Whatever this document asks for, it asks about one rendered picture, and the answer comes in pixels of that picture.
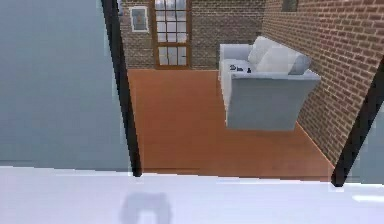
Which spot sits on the dark framed wall picture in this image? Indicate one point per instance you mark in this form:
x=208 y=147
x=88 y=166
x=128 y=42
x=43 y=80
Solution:
x=289 y=4

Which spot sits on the black door frame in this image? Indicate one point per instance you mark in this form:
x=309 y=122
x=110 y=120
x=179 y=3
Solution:
x=124 y=90

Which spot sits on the white framed wall picture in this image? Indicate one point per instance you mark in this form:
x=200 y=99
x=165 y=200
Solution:
x=139 y=19

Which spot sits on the brown framed glass door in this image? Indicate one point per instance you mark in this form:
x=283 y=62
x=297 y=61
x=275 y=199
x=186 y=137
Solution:
x=172 y=33

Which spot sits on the small black object on sofa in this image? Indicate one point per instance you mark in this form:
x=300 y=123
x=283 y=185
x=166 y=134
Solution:
x=249 y=70

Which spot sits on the white sofa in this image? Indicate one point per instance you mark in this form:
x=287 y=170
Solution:
x=263 y=100

